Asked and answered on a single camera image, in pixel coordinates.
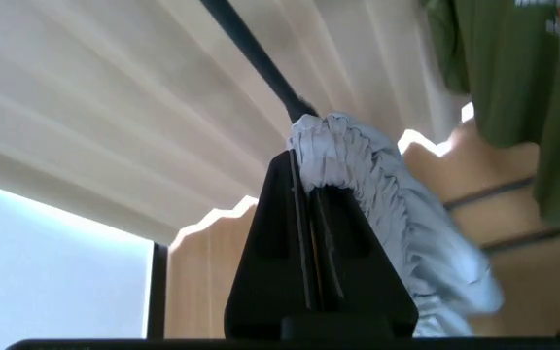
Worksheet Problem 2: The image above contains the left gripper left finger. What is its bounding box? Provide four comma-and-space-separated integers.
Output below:
224, 148, 316, 340

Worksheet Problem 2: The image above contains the beige curtain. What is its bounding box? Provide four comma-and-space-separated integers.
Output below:
0, 0, 476, 247

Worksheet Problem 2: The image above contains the window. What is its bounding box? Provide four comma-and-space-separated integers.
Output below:
0, 177, 170, 342

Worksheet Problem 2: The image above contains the pale grey garment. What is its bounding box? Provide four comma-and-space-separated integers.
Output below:
286, 111, 506, 339

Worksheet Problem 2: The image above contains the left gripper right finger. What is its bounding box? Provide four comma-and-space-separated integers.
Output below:
308, 184, 420, 340

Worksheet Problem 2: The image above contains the green printed T-shirt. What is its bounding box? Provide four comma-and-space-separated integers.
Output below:
419, 0, 560, 226

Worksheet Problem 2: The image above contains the black clothes rack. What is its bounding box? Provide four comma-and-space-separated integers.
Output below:
198, 0, 560, 255

